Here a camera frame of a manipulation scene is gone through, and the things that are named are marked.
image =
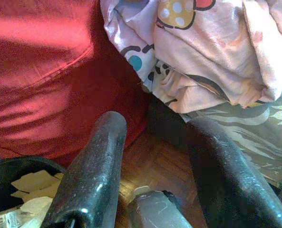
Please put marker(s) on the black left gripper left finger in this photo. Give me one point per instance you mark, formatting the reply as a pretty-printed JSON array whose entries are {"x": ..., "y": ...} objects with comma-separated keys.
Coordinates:
[{"x": 90, "y": 180}]

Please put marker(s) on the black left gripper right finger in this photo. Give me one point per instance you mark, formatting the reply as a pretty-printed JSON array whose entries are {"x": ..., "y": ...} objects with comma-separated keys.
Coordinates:
[{"x": 226, "y": 185}]

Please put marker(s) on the crumpled white paper scraps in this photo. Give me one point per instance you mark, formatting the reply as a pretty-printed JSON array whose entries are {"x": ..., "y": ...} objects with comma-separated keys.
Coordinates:
[{"x": 33, "y": 180}]

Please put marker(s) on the bed with grey floral sheet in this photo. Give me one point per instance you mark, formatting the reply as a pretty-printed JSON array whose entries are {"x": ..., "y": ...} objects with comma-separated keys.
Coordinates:
[{"x": 262, "y": 133}]

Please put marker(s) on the red sofa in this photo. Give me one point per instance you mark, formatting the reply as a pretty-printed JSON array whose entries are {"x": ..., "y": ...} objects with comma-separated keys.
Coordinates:
[{"x": 36, "y": 83}]

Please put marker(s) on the pink cartoon print blanket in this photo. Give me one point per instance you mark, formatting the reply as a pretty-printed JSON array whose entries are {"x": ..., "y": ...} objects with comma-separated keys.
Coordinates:
[{"x": 214, "y": 47}]

